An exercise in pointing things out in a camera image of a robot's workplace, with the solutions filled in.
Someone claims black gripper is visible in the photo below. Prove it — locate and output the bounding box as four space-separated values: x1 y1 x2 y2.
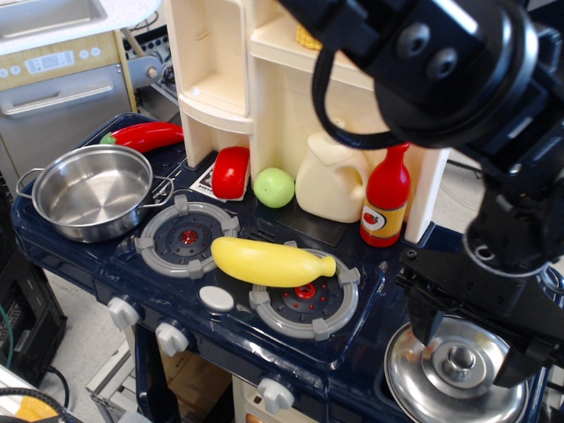
397 248 563 388

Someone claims stainless steel pot lid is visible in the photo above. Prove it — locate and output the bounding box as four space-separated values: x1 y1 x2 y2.
384 316 529 422

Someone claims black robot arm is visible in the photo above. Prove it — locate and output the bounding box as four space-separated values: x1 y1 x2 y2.
285 1 563 388

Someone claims grey right toy burner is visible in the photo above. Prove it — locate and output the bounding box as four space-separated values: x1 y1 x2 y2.
249 249 360 342

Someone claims grey toy burner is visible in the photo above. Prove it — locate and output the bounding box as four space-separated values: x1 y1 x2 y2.
135 195 240 279
249 249 360 342

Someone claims red toy ketchup bottle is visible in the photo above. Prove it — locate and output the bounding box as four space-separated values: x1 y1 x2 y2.
360 143 411 248

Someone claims grey right stove knob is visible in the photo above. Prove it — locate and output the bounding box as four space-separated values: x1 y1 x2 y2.
257 378 294 415

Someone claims grey stove knob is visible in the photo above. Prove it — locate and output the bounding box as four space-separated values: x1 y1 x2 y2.
108 297 140 330
257 378 294 415
155 323 189 357

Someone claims cream toy detergent jug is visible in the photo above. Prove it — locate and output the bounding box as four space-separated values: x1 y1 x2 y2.
295 130 370 223

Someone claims yellow toy banana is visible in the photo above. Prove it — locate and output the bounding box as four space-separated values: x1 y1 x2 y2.
211 236 337 287

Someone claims navy toy kitchen counter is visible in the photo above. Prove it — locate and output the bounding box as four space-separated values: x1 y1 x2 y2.
11 112 564 423

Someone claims green toy apple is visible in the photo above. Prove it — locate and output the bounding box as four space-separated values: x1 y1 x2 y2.
253 167 295 209

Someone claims grey oval button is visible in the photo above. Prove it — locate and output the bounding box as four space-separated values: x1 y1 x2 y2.
198 286 235 312

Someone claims grey middle stove knob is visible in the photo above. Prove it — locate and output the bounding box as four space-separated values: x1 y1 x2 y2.
155 323 189 357

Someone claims grey left toy burner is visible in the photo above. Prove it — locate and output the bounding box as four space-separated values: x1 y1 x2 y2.
135 195 240 279

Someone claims yellow toy corn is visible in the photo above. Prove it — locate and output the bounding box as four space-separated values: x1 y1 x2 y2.
295 24 323 51

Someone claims grey left stove knob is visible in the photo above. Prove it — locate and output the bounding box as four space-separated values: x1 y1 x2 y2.
108 297 140 330

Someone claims cream toy kitchen shelf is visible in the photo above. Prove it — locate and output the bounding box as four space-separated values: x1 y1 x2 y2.
162 0 451 244

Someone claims red toy chili pepper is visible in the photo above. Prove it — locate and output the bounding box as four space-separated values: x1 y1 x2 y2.
100 122 184 153

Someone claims black computer case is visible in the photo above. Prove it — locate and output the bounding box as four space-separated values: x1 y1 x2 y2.
1 182 67 386

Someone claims stainless toy dishwasher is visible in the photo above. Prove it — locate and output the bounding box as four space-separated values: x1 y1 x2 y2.
0 0 164 186

